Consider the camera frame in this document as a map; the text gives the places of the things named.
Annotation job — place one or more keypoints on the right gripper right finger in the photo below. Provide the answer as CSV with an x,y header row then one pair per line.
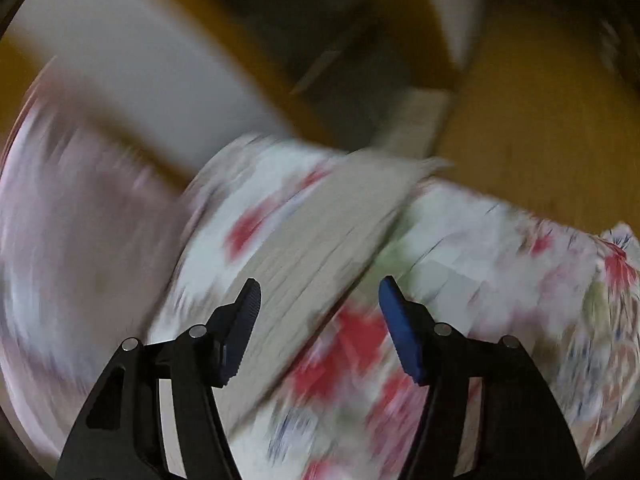
x,y
522,433

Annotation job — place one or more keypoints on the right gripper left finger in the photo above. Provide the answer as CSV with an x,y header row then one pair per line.
x,y
118,432

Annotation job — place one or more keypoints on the beige cable knit sweater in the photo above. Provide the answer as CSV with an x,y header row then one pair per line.
x,y
305,266

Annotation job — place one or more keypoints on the lavender print right pillow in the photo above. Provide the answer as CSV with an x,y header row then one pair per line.
x,y
90,236

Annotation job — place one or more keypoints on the wooden headboard frame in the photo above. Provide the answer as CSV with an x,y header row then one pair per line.
x,y
517,98

